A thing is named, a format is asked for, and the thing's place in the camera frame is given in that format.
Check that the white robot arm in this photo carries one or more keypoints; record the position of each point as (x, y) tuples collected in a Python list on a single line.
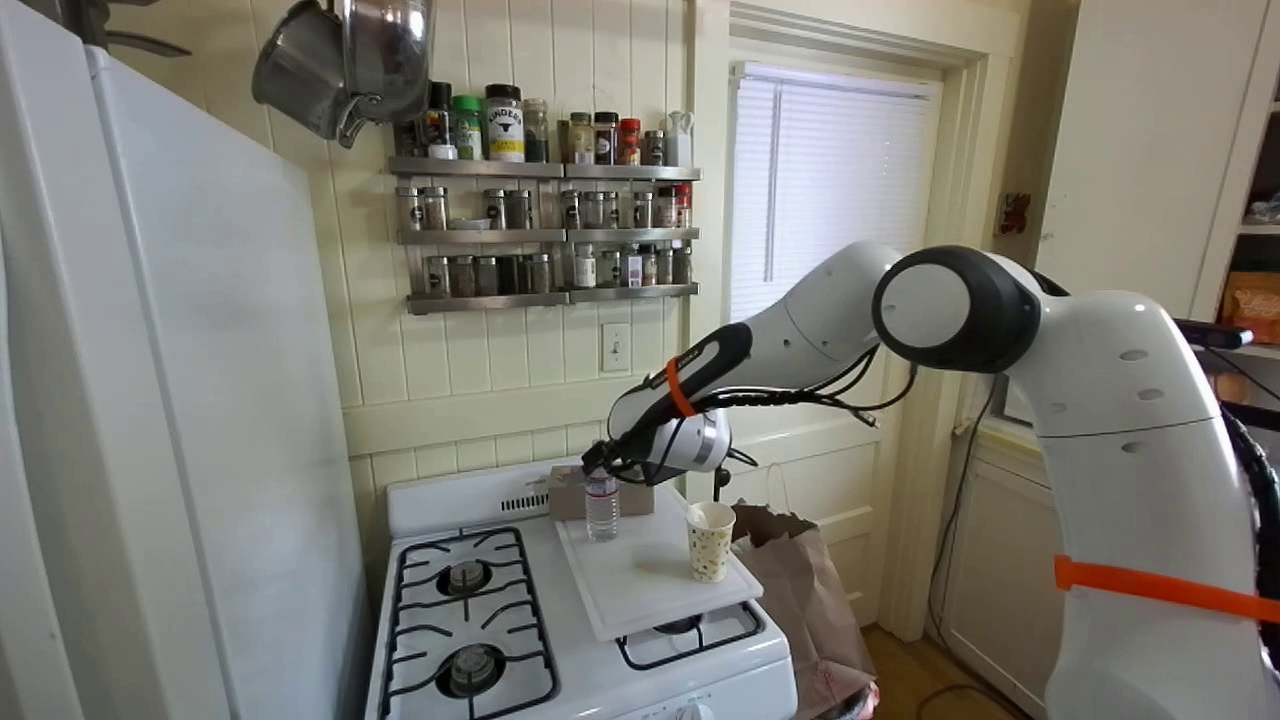
[(1135, 427)]

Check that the clear plastic bottle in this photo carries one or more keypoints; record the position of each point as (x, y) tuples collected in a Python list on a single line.
[(601, 512)]

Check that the black metal stand frame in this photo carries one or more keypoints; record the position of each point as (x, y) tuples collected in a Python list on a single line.
[(1254, 393)]

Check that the dark glass bottle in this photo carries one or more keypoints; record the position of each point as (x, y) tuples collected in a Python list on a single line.
[(443, 127)]

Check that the brown paper bag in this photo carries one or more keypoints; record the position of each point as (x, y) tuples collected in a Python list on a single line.
[(806, 615)]

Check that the hanging steel pot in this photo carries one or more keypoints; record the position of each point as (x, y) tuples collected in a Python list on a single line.
[(313, 72)]

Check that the tall white cabinet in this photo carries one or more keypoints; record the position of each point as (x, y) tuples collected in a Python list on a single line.
[(1145, 161)]

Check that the wooden block bottle holder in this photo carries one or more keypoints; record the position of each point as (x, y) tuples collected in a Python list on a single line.
[(639, 499)]

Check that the large white label jar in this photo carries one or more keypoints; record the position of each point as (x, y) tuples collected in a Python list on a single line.
[(504, 128)]

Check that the small black burner grate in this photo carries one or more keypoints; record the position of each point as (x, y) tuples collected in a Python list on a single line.
[(687, 643)]

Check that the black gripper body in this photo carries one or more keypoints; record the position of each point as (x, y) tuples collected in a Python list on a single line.
[(643, 459)]

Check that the large black double burner grate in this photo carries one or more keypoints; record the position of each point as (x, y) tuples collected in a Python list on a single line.
[(415, 627)]

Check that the green lid spice jar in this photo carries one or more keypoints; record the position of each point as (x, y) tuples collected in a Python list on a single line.
[(465, 128)]

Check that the brown cardboard box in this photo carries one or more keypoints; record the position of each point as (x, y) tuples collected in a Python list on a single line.
[(1254, 306)]

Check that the blind tilt wand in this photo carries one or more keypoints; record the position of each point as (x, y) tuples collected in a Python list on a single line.
[(772, 186)]

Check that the thin black stand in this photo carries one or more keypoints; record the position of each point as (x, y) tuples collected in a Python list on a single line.
[(726, 480)]

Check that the white gas stove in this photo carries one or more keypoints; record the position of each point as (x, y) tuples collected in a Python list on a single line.
[(584, 672)]

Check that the long orange tape strip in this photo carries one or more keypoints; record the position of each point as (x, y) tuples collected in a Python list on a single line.
[(1163, 589)]

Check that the white chopping board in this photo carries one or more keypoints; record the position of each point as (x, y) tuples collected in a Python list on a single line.
[(654, 573)]

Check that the white fridge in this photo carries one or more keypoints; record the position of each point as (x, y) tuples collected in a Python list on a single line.
[(174, 442)]

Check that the small glass spice jar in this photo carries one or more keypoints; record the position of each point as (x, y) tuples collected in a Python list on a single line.
[(581, 143), (607, 143), (584, 269), (426, 210), (654, 147), (610, 269), (651, 267), (433, 277), (516, 210), (462, 277), (683, 262), (536, 274), (571, 210), (663, 207), (536, 135), (486, 274), (592, 210), (495, 210), (643, 210)]

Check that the metal spice rack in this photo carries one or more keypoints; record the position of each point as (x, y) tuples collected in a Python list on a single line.
[(544, 237)]

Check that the short orange tape strip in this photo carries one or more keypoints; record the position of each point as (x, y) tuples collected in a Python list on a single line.
[(677, 385)]

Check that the black camera bar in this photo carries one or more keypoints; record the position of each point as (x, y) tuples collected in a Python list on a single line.
[(1223, 334)]

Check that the red spice jar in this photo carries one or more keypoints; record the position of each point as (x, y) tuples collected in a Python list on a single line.
[(631, 143), (683, 202)]

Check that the white wall outlet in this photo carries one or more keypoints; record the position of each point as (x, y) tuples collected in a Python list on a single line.
[(615, 350)]

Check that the white panelled door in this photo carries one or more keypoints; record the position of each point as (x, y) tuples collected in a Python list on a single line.
[(801, 535)]

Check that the clear tall jar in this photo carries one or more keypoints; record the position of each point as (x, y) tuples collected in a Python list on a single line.
[(677, 143)]

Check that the round burner head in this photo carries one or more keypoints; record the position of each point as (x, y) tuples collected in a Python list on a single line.
[(462, 576), (469, 670)]

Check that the hanging steel bowl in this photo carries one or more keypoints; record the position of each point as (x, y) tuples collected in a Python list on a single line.
[(394, 53)]

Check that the red wall fixture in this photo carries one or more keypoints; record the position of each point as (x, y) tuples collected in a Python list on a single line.
[(1013, 214)]

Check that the white window blind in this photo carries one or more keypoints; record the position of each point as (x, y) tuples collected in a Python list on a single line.
[(853, 175)]

